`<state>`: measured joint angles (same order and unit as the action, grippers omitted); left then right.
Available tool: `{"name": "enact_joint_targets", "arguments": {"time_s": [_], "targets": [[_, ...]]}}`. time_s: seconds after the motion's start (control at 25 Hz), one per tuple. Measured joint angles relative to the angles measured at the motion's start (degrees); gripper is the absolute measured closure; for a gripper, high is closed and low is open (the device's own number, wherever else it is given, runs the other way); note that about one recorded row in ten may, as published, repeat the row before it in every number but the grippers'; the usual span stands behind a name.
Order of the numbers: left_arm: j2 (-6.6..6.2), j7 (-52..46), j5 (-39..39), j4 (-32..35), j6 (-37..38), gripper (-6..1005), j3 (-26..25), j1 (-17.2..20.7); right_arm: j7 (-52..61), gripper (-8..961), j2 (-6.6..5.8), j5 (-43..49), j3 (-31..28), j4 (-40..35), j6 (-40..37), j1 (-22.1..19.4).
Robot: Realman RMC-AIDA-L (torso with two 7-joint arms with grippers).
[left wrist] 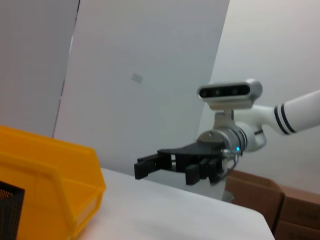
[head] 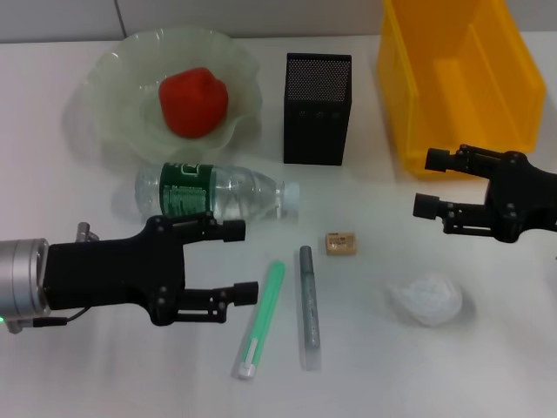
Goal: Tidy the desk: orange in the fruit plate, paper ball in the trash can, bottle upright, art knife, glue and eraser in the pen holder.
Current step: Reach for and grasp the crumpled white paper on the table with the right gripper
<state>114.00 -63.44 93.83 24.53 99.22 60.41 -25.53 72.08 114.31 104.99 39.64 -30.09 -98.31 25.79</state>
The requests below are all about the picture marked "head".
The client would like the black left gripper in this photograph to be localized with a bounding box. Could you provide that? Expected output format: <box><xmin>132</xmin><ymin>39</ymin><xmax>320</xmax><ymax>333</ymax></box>
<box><xmin>43</xmin><ymin>214</ymin><xmax>260</xmax><ymax>327</ymax></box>

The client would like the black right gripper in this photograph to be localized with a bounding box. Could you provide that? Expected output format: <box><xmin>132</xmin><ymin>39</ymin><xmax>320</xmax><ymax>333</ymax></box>
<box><xmin>412</xmin><ymin>145</ymin><xmax>557</xmax><ymax>244</ymax></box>

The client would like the clear green-label water bottle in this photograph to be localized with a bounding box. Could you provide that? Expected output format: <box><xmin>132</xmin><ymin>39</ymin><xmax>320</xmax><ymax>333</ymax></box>
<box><xmin>133</xmin><ymin>161</ymin><xmax>301</xmax><ymax>224</ymax></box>

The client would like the white paper ball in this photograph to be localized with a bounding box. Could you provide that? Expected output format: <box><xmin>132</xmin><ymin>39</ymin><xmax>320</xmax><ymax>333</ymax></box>
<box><xmin>385</xmin><ymin>272</ymin><xmax>464</xmax><ymax>328</ymax></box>

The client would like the green pen in sleeve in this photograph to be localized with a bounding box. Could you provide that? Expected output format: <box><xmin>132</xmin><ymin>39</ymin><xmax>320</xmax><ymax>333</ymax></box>
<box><xmin>230</xmin><ymin>260</ymin><xmax>286</xmax><ymax>381</ymax></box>

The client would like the grey marker pen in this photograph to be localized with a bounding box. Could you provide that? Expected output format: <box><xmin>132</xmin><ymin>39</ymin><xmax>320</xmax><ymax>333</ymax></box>
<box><xmin>298</xmin><ymin>245</ymin><xmax>325</xmax><ymax>373</ymax></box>

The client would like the beige eraser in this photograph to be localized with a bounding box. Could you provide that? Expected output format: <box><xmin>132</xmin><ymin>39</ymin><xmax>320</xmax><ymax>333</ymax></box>
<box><xmin>325</xmin><ymin>232</ymin><xmax>360</xmax><ymax>256</ymax></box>

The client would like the black mesh pen holder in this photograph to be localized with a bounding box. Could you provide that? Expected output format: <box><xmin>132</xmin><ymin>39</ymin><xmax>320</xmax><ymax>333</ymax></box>
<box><xmin>282</xmin><ymin>51</ymin><xmax>352</xmax><ymax>165</ymax></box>

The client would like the green glass fruit plate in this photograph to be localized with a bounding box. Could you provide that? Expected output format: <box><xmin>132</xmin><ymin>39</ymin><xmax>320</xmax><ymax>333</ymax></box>
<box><xmin>64</xmin><ymin>26</ymin><xmax>265</xmax><ymax>165</ymax></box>

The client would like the yellow plastic bin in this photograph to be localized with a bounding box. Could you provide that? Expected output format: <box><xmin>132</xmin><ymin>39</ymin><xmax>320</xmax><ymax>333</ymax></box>
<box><xmin>376</xmin><ymin>0</ymin><xmax>547</xmax><ymax>181</ymax></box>

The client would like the left gripper cable with plug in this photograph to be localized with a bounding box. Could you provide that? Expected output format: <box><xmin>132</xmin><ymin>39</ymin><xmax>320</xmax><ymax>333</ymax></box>
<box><xmin>3</xmin><ymin>221</ymin><xmax>100</xmax><ymax>335</ymax></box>

